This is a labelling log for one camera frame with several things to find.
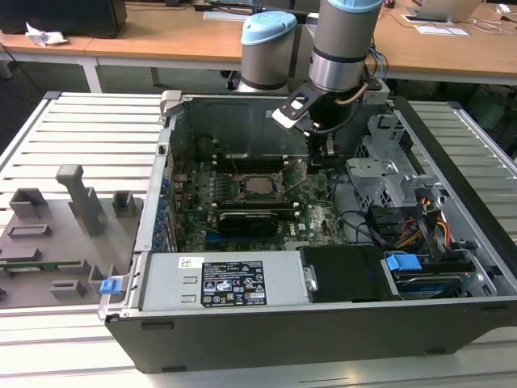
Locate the CPU with silver top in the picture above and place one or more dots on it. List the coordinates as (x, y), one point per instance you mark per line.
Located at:
(260, 186)

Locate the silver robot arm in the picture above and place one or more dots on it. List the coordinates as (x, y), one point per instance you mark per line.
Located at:
(343, 36)

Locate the RAM slot with white clips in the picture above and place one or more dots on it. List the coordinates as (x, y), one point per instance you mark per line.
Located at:
(258, 166)
(287, 213)
(258, 160)
(258, 206)

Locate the CPU socket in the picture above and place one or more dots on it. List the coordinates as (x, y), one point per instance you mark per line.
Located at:
(241, 188)

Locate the silver metal drive cage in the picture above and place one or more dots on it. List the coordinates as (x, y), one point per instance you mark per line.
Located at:
(365, 182)

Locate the green motherboard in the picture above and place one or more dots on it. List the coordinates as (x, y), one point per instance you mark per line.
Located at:
(319, 222)

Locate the black graphics card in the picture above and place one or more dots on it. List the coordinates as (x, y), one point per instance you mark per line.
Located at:
(248, 225)

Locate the black plastic shroud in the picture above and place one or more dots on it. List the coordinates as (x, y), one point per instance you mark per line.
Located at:
(347, 275)

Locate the hard disk in blue carrier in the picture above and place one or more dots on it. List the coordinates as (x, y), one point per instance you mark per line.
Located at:
(402, 264)

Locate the wooden desk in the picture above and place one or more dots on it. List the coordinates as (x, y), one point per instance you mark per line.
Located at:
(161, 40)
(444, 52)

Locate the white paper sheet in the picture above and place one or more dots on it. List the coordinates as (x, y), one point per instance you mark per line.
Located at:
(442, 30)
(226, 16)

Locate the silver laptop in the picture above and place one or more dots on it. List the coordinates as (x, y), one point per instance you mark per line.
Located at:
(444, 10)

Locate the black and silver PC case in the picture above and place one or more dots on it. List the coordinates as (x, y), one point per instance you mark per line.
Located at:
(282, 339)

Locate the silver power supply box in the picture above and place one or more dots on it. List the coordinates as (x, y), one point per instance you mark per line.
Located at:
(169, 275)

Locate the blue case latch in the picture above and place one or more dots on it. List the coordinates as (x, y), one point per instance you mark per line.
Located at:
(110, 287)

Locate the grey parts rack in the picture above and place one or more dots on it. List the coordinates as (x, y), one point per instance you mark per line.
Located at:
(48, 242)

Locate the black computer box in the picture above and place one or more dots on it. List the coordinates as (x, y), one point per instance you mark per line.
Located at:
(60, 16)

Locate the green RAM stick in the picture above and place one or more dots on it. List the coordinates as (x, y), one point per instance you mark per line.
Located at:
(48, 266)

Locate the crumpled white paper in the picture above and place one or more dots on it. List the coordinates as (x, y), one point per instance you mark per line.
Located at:
(44, 37)

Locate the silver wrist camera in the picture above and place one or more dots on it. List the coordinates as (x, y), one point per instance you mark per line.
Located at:
(287, 117)

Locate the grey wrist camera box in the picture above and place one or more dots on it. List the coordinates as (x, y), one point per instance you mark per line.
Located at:
(377, 96)

